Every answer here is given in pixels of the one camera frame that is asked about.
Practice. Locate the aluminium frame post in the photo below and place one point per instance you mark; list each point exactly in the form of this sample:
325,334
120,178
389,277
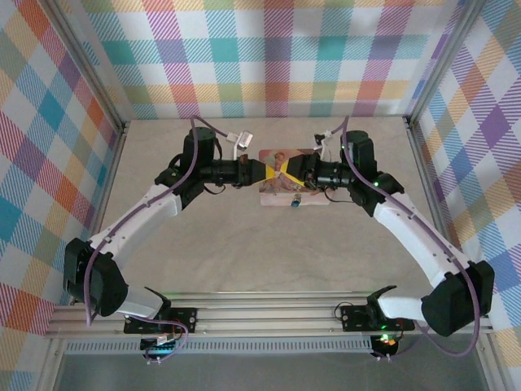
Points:
443,61
85,61

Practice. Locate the small blue padlock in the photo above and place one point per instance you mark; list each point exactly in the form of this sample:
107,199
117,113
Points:
295,201

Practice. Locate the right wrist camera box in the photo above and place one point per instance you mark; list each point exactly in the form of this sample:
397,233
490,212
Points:
323,140

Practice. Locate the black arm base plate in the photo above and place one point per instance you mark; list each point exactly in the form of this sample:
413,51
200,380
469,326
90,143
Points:
354,317
185,319

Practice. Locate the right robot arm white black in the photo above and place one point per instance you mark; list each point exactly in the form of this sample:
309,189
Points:
415,232

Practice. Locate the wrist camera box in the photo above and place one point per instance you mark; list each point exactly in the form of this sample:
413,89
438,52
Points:
244,139
323,140

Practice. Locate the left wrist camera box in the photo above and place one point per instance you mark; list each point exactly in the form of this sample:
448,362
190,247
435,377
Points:
244,139

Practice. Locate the wide aluminium base rail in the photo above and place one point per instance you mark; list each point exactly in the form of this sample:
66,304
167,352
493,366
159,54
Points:
264,317

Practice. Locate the aluminium side rail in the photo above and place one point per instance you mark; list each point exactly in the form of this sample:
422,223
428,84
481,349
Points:
431,183
110,183

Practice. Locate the pink illustrated tin box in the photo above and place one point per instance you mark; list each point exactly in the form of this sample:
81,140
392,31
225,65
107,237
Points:
277,193

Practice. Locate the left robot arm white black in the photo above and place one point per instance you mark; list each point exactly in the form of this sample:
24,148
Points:
134,222

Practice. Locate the electronics board with lights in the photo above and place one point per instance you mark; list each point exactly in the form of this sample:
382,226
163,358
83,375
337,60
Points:
386,342

